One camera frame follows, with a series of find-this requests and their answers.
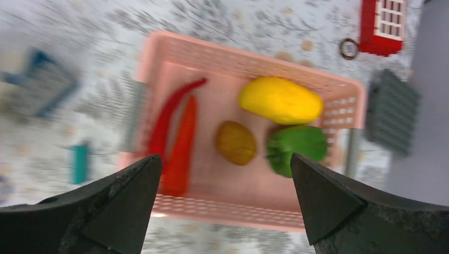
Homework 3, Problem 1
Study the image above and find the red chili toy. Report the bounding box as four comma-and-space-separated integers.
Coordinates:
144, 78, 208, 160

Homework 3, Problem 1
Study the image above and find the blue grey brick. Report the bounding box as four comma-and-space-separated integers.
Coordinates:
1, 48, 79, 117

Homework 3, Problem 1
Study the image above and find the red grid block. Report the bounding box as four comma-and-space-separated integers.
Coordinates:
358, 0, 407, 57

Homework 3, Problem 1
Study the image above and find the small ring at right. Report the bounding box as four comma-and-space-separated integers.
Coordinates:
338, 38, 359, 61

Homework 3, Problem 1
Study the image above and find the yellow pepper toy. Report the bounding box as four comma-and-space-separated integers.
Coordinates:
238, 77, 324, 125

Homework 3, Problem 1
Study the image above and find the orange carrot toy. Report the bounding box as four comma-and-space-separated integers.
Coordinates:
162, 95, 197, 196

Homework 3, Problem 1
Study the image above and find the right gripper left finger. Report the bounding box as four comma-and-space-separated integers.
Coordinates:
1, 155, 162, 253

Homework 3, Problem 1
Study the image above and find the brown kiwi toy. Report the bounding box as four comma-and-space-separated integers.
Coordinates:
214, 121, 257, 166

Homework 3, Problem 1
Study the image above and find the dark grey baseplate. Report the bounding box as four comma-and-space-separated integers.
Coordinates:
365, 69, 421, 157

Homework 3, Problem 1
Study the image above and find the teal small brick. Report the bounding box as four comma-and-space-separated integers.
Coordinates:
72, 141, 89, 185

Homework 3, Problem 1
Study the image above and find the pink plastic basket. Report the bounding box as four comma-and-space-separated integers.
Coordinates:
119, 31, 366, 232

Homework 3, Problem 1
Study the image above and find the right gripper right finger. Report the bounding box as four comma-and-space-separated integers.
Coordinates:
291, 153, 448, 253

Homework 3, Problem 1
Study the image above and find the green pepper toy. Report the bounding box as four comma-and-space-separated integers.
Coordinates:
266, 125, 327, 178

